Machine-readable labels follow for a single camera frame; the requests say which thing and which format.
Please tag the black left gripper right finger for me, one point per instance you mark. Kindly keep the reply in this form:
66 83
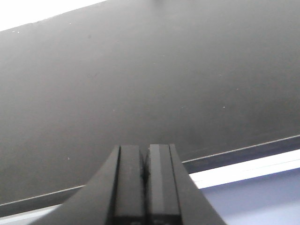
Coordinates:
172 198

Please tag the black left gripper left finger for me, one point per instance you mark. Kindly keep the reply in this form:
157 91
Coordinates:
113 196

